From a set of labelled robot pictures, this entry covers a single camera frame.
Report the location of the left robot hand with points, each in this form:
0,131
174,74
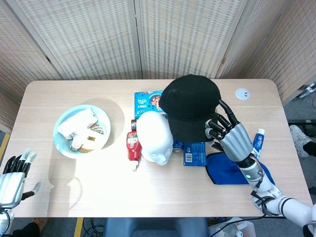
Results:
11,187

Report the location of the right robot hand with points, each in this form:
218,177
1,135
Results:
235,142

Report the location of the black baseball cap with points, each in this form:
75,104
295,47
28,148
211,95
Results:
190,103

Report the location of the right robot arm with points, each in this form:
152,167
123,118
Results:
266,192

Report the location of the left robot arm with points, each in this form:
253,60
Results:
3,219

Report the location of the dark robot base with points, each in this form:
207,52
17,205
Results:
155,227

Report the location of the blue Oreo box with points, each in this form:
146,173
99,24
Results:
194,154

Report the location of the blue chocolate chip cookie box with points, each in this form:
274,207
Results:
148,101

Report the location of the blue white toothpaste tube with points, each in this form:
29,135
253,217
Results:
258,143

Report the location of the blue cloth with black trim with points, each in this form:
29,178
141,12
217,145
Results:
222,172

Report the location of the blue drink can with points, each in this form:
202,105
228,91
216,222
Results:
177,146

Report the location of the white sneaker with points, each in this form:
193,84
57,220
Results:
298,138

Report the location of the light blue plastic bowl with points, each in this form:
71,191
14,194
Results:
61,145

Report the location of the black desk foot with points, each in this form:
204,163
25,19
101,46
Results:
300,121

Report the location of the steel wool scrubber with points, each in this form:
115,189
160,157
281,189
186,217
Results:
74,145

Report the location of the white foam mannequin head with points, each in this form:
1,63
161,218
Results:
154,138

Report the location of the white plastic container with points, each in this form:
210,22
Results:
237,228

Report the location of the white power strip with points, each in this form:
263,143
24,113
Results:
307,89

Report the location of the white pink plastic packet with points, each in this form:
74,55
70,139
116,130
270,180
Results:
76,122

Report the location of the red ketchup bottle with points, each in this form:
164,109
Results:
133,145

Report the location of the small brown snack packet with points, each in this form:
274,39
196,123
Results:
133,124

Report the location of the woven folding screen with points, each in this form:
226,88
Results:
98,37

